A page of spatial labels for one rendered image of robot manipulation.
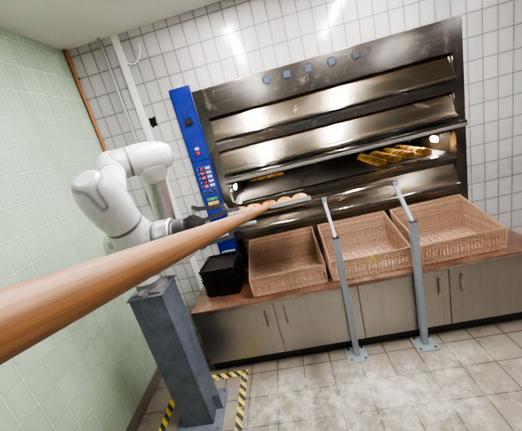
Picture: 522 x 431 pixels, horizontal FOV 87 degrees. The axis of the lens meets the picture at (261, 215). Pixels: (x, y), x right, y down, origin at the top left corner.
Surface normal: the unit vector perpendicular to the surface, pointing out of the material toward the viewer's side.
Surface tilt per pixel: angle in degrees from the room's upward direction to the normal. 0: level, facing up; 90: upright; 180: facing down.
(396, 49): 90
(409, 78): 70
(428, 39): 90
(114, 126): 90
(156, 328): 90
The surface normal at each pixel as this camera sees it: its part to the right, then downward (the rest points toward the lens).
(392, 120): -0.12, -0.04
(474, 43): -0.04, 0.30
